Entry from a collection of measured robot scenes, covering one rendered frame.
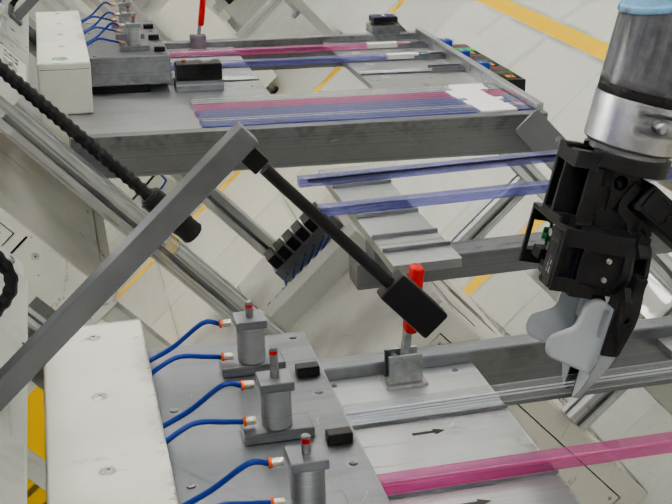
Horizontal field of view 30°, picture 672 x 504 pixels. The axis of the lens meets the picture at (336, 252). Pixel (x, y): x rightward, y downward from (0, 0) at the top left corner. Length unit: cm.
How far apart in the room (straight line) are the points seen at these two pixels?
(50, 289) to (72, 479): 105
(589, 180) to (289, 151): 90
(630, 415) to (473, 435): 154
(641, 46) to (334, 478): 40
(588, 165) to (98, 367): 41
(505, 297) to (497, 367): 195
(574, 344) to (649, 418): 147
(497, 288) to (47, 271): 154
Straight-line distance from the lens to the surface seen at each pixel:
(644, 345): 120
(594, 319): 104
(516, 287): 309
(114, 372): 97
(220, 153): 75
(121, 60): 211
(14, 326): 95
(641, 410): 253
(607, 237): 101
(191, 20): 540
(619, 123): 99
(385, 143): 187
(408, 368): 109
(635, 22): 99
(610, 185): 102
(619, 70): 99
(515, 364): 116
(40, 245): 185
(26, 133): 177
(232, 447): 89
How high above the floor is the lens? 156
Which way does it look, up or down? 23 degrees down
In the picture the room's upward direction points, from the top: 48 degrees counter-clockwise
